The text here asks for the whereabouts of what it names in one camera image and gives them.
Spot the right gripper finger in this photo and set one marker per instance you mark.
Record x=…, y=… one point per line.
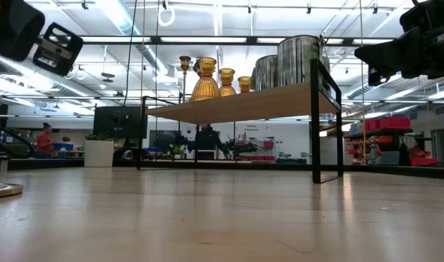
x=389, y=54

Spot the silver scented candle tin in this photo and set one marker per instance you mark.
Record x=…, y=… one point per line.
x=326, y=78
x=266, y=72
x=296, y=62

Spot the tall gold candlestick holder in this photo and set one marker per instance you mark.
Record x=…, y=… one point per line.
x=185, y=62

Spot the short gold candle holder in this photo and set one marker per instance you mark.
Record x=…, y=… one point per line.
x=244, y=83

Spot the amber glass candle holder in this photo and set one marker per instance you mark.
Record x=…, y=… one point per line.
x=205, y=87
x=226, y=82

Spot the red plastic storage bin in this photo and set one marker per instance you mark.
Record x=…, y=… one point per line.
x=389, y=123
x=424, y=162

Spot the black storage rack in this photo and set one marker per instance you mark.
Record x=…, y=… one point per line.
x=375, y=131

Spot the black monitor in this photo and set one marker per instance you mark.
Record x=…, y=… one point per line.
x=116, y=122

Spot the person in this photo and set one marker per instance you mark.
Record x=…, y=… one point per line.
x=43, y=142
x=207, y=140

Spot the blue storage bin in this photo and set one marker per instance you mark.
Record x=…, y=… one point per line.
x=63, y=146

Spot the white pot with green plant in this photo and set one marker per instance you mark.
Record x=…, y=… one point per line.
x=96, y=154

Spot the wooden shelf riser black legs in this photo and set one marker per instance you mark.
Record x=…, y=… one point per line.
x=244, y=105

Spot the silver ventilation duct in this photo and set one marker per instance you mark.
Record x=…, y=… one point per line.
x=125, y=25

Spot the black aluminium rig frame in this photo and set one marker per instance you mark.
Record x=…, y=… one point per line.
x=280, y=166

